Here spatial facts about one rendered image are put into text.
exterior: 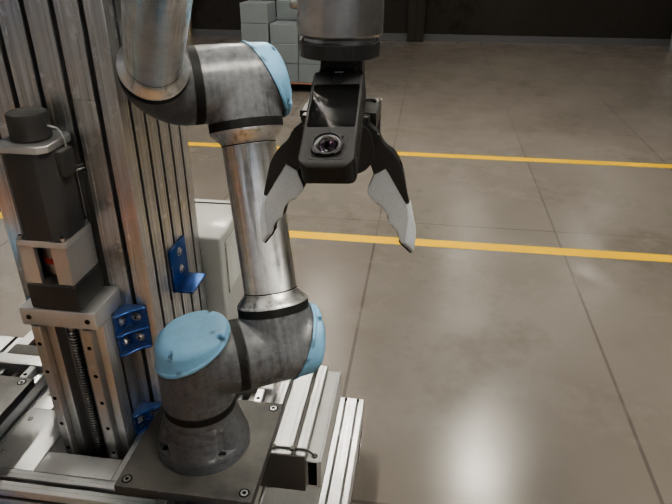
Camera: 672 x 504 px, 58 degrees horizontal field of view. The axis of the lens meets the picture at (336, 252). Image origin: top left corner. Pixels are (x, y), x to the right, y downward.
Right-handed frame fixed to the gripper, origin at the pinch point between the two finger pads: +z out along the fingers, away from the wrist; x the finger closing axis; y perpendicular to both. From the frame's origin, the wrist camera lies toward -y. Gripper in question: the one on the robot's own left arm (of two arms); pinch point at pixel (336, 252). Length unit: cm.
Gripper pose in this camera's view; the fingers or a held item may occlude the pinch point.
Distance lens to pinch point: 60.9
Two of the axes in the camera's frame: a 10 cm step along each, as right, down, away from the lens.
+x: -9.9, -0.7, 1.3
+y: 1.5, -4.6, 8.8
